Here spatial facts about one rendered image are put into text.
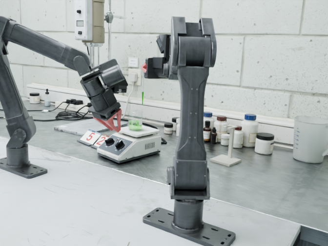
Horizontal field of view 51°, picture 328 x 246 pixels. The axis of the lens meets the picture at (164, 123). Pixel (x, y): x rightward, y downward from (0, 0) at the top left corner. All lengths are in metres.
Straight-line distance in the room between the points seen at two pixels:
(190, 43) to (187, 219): 0.36
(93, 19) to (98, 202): 0.92
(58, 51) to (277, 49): 0.89
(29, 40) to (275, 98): 0.99
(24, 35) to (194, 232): 0.70
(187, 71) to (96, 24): 0.92
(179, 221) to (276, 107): 0.90
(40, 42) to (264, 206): 0.75
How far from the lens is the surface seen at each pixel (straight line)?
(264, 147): 1.35
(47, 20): 2.35
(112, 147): 1.19
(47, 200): 0.92
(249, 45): 1.55
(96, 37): 1.58
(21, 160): 1.12
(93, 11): 1.58
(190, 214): 0.73
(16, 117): 1.08
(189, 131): 0.71
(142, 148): 1.20
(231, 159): 1.23
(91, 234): 0.76
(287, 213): 0.92
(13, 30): 1.06
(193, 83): 0.71
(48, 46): 1.05
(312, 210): 0.96
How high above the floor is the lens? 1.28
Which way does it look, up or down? 13 degrees down
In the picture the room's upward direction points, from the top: 2 degrees clockwise
